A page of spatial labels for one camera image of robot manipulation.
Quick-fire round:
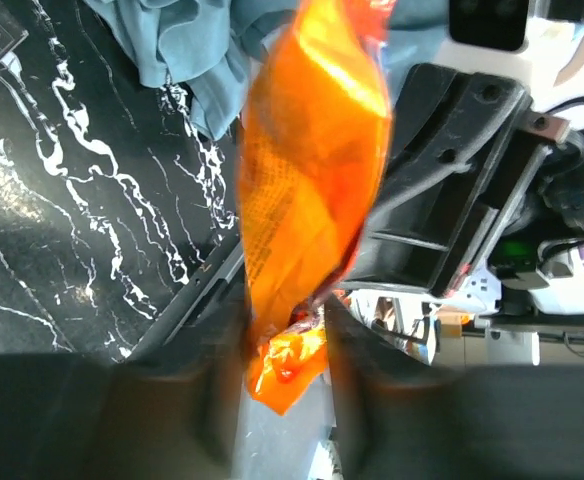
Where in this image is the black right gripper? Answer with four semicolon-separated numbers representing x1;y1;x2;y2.
342;63;570;297

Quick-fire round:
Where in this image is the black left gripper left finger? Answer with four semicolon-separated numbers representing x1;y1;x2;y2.
0;299;245;479

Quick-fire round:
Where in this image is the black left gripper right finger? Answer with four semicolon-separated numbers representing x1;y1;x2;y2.
325;298;584;479

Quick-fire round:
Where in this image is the orange razor pack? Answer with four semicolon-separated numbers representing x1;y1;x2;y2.
238;1;393;414

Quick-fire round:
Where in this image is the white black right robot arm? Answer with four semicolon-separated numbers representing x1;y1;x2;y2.
341;63;584;314

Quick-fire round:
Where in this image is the teal t-shirt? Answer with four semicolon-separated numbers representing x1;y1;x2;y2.
87;1;448;141

